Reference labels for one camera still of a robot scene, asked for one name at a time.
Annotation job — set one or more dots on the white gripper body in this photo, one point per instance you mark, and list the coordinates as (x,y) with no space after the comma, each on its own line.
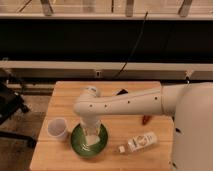
(91,129)

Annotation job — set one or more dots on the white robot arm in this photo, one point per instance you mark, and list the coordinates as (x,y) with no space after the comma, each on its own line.
(90,106)

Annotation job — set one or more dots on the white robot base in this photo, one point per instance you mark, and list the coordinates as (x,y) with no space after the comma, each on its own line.
(191,105)

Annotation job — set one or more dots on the green ceramic bowl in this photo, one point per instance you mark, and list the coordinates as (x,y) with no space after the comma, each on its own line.
(79,146)

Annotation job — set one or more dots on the clear plastic cup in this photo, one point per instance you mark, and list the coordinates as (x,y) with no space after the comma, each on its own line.
(57,129)

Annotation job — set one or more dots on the black small object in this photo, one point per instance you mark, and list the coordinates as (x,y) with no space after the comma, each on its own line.
(122,91)

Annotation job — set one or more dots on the white plastic bottle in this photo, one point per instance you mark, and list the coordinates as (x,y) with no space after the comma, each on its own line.
(138,143)

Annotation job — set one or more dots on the red small object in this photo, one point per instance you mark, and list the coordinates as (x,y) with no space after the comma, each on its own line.
(145,119)

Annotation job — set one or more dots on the black office chair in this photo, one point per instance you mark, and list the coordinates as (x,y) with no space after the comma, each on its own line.
(10,102)

